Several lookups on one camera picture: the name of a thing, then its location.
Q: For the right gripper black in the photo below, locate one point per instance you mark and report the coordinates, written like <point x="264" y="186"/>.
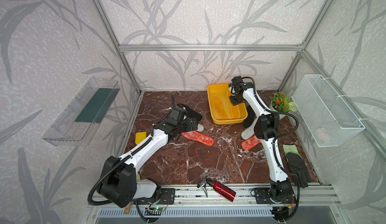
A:
<point x="233" y="102"/>

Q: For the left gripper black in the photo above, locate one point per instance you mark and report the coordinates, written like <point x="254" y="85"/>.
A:
<point x="189" y="127"/>

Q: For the red patterned insole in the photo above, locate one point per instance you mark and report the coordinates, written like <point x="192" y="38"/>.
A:
<point x="198" y="137"/>
<point x="250" y="143"/>

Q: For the yellow insole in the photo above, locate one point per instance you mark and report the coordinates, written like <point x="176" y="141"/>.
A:
<point x="219" y="108"/>
<point x="235" y="112"/>

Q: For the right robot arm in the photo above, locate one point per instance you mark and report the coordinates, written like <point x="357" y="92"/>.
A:
<point x="266" y="130"/>

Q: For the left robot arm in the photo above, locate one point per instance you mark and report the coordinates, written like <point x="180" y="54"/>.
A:
<point x="118" y="183"/>

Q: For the yellow plastic storage box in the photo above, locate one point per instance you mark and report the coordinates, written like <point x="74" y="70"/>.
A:
<point x="220" y="90"/>

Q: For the black insole left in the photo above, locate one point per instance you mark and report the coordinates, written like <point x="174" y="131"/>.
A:
<point x="190" y="113"/>

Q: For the black insole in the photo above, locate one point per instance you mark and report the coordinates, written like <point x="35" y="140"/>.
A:
<point x="190" y="113"/>
<point x="250" y="117"/>

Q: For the grey felt insole left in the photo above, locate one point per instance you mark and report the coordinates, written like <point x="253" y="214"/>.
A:
<point x="200" y="128"/>

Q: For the grey felt insole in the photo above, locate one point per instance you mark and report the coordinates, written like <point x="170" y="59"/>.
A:
<point x="249" y="131"/>
<point x="200" y="128"/>

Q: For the black insole right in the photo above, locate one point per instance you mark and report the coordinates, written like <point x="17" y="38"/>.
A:
<point x="250" y="117"/>

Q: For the yellow scraper tool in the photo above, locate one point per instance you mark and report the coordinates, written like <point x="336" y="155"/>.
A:
<point x="140" y="137"/>

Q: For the potted plant white pot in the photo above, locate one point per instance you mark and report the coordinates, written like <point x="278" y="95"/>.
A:
<point x="280" y="102"/>

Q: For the grey felt insole right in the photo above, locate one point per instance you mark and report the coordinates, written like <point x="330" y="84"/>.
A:
<point x="249" y="131"/>

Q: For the red spray bottle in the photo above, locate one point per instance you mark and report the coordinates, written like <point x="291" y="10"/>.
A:
<point x="218" y="187"/>

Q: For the black green work glove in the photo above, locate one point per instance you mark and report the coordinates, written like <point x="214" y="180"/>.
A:
<point x="297" y="165"/>

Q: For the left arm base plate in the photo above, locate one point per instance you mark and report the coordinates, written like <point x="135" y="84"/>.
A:
<point x="163" y="196"/>

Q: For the white wire mesh basket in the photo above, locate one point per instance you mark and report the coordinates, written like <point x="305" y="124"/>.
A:
<point x="327" y="115"/>

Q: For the wooden handle tool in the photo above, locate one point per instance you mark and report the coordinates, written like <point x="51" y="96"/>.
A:
<point x="127" y="209"/>

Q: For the clear plastic wall shelf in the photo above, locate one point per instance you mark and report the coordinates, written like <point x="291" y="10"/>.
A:
<point x="79" y="122"/>

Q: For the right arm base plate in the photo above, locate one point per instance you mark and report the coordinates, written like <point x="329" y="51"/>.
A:
<point x="267" y="196"/>

